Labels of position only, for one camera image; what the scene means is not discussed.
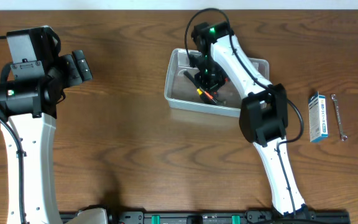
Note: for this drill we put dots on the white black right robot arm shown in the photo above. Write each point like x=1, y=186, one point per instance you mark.
x=263, y=115

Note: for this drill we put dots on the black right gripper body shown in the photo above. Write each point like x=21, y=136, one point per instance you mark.
x=212, y=76

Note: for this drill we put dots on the red handled pliers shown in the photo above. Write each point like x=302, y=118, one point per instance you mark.
x=213, y=99

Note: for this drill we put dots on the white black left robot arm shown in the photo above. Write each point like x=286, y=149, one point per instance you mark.
x=31, y=87

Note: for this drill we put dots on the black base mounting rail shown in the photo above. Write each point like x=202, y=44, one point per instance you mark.
x=204, y=217

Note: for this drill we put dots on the silver combination wrench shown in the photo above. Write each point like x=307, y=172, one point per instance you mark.
x=343, y=136

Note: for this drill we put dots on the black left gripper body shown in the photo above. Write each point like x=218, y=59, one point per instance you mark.
x=68, y=77

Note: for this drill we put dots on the blue white packaged tool card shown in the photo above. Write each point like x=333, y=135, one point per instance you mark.
x=318, y=124

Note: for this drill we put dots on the clear plastic container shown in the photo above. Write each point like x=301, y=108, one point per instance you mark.
x=181, y=92

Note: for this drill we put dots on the yellow black small screwdriver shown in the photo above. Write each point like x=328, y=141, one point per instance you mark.
x=203, y=96

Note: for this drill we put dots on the black handled metal tool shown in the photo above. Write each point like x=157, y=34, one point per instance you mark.
x=191, y=78

